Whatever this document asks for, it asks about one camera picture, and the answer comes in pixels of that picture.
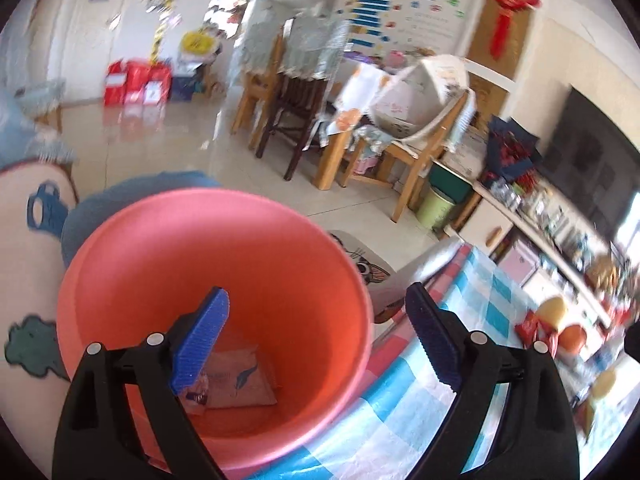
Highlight pink storage box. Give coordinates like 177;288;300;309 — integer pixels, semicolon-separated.
500;240;542;287

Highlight large yellow pear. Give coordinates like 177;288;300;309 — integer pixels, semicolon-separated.
535;296;571;328

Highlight lace chair cover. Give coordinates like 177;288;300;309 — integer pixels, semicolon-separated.
280;15;351;83

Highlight black television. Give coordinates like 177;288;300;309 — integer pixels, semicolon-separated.
542;85;640;241

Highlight red snack packet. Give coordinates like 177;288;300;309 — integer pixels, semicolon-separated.
515;310;561;357

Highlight cat printed cushion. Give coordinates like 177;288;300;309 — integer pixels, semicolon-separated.
326;230;401;325

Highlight pink plastic bucket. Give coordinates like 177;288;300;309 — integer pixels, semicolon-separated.
56;188;375;472

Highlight dark blue flower bouquet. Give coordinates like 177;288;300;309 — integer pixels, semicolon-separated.
480;115;543;183

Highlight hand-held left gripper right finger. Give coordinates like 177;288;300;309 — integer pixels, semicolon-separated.
404;282;581;480

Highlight cream printed sofa cushion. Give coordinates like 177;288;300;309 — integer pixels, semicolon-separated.
0;160;81;476

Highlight white printed carton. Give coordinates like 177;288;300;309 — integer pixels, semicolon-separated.
450;130;489;176

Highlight white television cabinet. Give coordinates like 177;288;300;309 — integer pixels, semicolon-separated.
445;180;631;331

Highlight red gift box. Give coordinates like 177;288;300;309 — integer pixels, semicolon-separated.
125;60;152;104
145;62;174;105
103;60;129;106

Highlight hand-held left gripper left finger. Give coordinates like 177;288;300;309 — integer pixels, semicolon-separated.
52;287;231;480

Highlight clear candy wrapper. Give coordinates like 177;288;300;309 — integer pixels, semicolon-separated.
180;367;211;416

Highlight blue checked tablecloth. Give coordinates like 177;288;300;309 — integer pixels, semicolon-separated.
250;242;636;480

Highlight orange printed table cover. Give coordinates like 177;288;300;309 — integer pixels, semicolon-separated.
332;62;396;136

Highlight beige snack wrapper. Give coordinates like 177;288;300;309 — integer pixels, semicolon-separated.
202;345;278;409

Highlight dark wooden chair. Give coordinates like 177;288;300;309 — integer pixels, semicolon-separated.
257;20;346;181

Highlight small yellow pear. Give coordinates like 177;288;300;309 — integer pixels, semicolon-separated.
592;370;619;402

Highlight light green trash bin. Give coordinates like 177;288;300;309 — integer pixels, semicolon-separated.
416;185;457;231

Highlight light wooden chair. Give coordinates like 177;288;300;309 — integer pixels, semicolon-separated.
232;25;282;148
345;57;476;223

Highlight red apple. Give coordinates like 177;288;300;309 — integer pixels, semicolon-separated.
557;325;588;356

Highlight blue striped wall chart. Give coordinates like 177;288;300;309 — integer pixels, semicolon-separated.
332;0;466;56

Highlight person's leg in jeans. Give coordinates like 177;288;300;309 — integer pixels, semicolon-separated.
61;171;223;268

